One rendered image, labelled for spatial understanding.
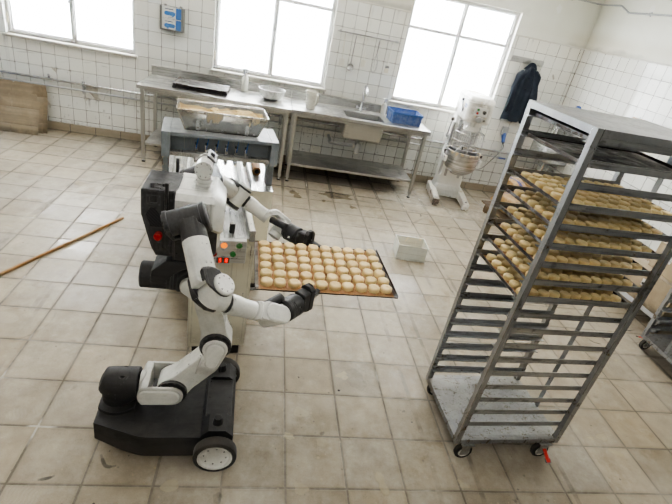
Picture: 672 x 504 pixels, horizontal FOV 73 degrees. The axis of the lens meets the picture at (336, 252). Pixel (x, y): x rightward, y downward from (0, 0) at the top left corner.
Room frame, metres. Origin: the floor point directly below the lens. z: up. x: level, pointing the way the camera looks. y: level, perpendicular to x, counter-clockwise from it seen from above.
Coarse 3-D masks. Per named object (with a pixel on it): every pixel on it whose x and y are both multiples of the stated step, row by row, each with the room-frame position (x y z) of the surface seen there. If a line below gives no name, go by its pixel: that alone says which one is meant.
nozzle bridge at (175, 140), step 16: (176, 128) 2.77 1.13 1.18; (176, 144) 2.77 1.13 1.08; (192, 144) 2.80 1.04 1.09; (208, 144) 2.83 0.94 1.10; (224, 144) 2.87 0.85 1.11; (240, 144) 2.90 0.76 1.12; (256, 144) 2.94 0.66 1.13; (272, 144) 2.89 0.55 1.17; (240, 160) 2.86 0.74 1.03; (256, 160) 2.89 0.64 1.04; (272, 160) 2.89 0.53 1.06; (272, 176) 3.00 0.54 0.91
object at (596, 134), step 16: (592, 128) 1.77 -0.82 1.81; (592, 144) 1.74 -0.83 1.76; (576, 176) 1.74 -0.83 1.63; (560, 208) 1.75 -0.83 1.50; (560, 224) 1.75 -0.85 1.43; (544, 240) 1.76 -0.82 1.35; (544, 256) 1.75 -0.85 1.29; (528, 272) 1.76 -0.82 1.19; (528, 288) 1.75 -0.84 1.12; (512, 320) 1.74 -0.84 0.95; (496, 352) 1.74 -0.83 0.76; (480, 384) 1.75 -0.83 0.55; (464, 416) 1.76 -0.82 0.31; (464, 432) 1.75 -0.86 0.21
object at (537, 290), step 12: (492, 264) 2.07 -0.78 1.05; (504, 264) 2.08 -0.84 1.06; (504, 276) 1.95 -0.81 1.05; (516, 276) 1.96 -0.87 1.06; (516, 288) 1.88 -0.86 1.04; (540, 288) 1.91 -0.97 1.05; (552, 288) 1.95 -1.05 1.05; (564, 288) 1.96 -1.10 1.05; (576, 288) 1.97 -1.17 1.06; (600, 300) 1.94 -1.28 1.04; (612, 300) 1.95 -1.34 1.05
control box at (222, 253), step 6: (222, 240) 2.11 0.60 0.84; (228, 240) 2.12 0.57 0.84; (234, 240) 2.13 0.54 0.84; (240, 240) 2.15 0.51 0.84; (246, 240) 2.16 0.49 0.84; (228, 246) 2.11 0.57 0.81; (234, 246) 2.13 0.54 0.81; (246, 246) 2.15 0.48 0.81; (216, 252) 2.09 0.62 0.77; (222, 252) 2.10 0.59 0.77; (228, 252) 2.12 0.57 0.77; (240, 252) 2.14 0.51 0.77; (216, 258) 2.09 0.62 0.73; (222, 258) 2.10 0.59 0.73; (228, 258) 2.11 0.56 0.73; (234, 258) 2.13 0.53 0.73; (240, 258) 2.14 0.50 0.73
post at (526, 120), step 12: (528, 108) 2.19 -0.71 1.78; (528, 120) 2.18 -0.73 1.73; (516, 144) 2.18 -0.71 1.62; (516, 156) 2.18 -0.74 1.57; (504, 168) 2.20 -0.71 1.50; (504, 180) 2.18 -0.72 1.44; (492, 204) 2.19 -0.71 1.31; (492, 216) 2.18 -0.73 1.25; (480, 240) 2.18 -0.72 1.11; (468, 264) 2.20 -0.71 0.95; (468, 276) 2.18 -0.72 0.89; (456, 300) 2.19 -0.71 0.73; (456, 312) 2.18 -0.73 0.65; (444, 336) 2.18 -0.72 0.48; (432, 360) 2.20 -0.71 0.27; (432, 372) 2.18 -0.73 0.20
